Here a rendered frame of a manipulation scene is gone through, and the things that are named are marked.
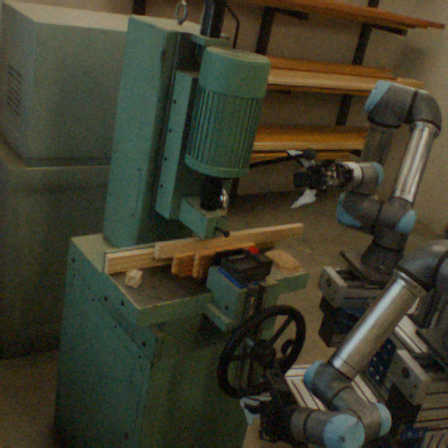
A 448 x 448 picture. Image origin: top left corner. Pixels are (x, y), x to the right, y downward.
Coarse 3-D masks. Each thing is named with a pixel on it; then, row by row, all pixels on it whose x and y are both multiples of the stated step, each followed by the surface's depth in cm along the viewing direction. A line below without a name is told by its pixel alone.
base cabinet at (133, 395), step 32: (64, 320) 205; (96, 320) 183; (64, 352) 208; (96, 352) 185; (128, 352) 168; (192, 352) 166; (64, 384) 211; (96, 384) 188; (128, 384) 170; (160, 384) 163; (192, 384) 172; (64, 416) 215; (96, 416) 191; (128, 416) 172; (160, 416) 169; (192, 416) 179; (224, 416) 189
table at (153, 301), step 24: (168, 264) 169; (120, 288) 153; (144, 288) 155; (168, 288) 157; (192, 288) 160; (288, 288) 179; (144, 312) 148; (168, 312) 153; (192, 312) 158; (216, 312) 157
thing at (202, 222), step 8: (184, 200) 171; (192, 200) 171; (200, 200) 172; (184, 208) 171; (192, 208) 168; (200, 208) 167; (184, 216) 171; (192, 216) 168; (200, 216) 165; (208, 216) 163; (216, 216) 164; (224, 216) 166; (192, 224) 169; (200, 224) 165; (208, 224) 164; (216, 224) 165; (224, 224) 167; (200, 232) 166; (208, 232) 165; (216, 232) 167
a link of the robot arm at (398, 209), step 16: (416, 96) 184; (432, 96) 186; (416, 112) 184; (432, 112) 183; (416, 128) 183; (432, 128) 182; (416, 144) 180; (432, 144) 183; (416, 160) 178; (400, 176) 178; (416, 176) 177; (400, 192) 175; (416, 192) 177; (384, 208) 174; (400, 208) 173; (384, 224) 175; (400, 224) 172
